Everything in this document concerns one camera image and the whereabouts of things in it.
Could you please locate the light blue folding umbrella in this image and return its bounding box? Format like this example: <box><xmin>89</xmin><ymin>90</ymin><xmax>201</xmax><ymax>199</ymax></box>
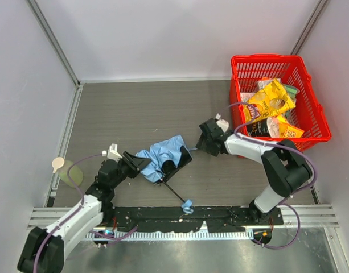
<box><xmin>136</xmin><ymin>135</ymin><xmax>194</xmax><ymax>214</ymax></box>

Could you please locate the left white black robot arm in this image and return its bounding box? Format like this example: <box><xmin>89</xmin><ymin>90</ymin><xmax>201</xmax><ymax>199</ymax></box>
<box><xmin>17</xmin><ymin>152</ymin><xmax>151</xmax><ymax>272</ymax></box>

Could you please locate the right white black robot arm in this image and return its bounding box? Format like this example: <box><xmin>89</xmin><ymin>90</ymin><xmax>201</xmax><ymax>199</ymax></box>
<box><xmin>196</xmin><ymin>118</ymin><xmax>317</xmax><ymax>223</ymax></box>

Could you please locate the black snack bag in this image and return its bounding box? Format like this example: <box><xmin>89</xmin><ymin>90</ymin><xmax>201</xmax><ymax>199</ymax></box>
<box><xmin>247</xmin><ymin>118</ymin><xmax>271</xmax><ymax>137</ymax></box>

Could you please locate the white red snack packet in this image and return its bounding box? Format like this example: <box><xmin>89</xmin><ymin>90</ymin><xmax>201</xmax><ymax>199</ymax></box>
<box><xmin>240</xmin><ymin>92</ymin><xmax>254</xmax><ymax>102</ymax></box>

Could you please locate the green bottle beige cap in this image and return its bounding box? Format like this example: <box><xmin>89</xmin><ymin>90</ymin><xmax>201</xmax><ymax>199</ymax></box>
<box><xmin>51</xmin><ymin>157</ymin><xmax>84</xmax><ymax>188</ymax></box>

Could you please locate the yellow Lays chip bag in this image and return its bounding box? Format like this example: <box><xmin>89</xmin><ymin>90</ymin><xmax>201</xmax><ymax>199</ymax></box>
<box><xmin>243</xmin><ymin>79</ymin><xmax>296</xmax><ymax>122</ymax></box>

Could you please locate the yellow orange snack bag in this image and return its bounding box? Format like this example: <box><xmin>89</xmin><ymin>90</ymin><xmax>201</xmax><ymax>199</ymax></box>
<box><xmin>267</xmin><ymin>115</ymin><xmax>304</xmax><ymax>138</ymax></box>

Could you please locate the red plastic shopping basket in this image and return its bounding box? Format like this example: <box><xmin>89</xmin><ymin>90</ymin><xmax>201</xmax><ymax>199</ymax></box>
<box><xmin>229</xmin><ymin>54</ymin><xmax>332</xmax><ymax>152</ymax></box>

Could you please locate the green snack packet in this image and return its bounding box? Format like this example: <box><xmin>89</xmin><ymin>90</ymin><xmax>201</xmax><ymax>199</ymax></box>
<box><xmin>283</xmin><ymin>84</ymin><xmax>300</xmax><ymax>99</ymax></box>

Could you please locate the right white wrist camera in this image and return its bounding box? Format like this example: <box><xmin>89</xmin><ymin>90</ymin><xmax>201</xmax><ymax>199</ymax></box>
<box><xmin>215</xmin><ymin>113</ymin><xmax>229</xmax><ymax>133</ymax></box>

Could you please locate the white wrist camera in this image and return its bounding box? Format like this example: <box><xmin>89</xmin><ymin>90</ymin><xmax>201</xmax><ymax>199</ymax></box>
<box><xmin>215</xmin><ymin>113</ymin><xmax>229</xmax><ymax>133</ymax></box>
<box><xmin>101</xmin><ymin>143</ymin><xmax>122</xmax><ymax>162</ymax></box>

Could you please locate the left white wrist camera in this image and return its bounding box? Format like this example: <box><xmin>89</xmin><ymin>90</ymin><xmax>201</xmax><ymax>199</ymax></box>
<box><xmin>101</xmin><ymin>143</ymin><xmax>122</xmax><ymax>162</ymax></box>

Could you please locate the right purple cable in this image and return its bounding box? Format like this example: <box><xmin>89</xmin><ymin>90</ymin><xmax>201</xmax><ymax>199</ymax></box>
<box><xmin>225</xmin><ymin>102</ymin><xmax>319</xmax><ymax>251</ymax></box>

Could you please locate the purple cable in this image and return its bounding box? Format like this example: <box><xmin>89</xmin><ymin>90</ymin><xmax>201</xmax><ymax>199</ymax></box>
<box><xmin>225</xmin><ymin>102</ymin><xmax>319</xmax><ymax>251</ymax></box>
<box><xmin>31</xmin><ymin>150</ymin><xmax>139</xmax><ymax>273</ymax></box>

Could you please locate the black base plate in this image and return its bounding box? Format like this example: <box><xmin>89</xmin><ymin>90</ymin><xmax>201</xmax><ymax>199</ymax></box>
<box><xmin>109</xmin><ymin>206</ymin><xmax>284</xmax><ymax>233</ymax></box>

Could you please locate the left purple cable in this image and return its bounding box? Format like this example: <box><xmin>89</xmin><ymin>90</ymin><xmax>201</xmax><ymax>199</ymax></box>
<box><xmin>31</xmin><ymin>150</ymin><xmax>139</xmax><ymax>273</ymax></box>

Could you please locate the aluminium front rail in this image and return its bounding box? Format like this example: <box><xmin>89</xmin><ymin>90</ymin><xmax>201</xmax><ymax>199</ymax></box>
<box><xmin>83</xmin><ymin>229</ymin><xmax>254</xmax><ymax>242</ymax></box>

